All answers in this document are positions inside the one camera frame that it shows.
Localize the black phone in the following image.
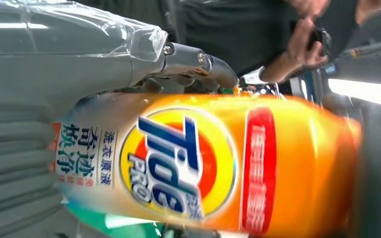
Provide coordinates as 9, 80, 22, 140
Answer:
309, 28, 332, 61

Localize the person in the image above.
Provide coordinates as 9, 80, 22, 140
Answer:
75, 0, 381, 85

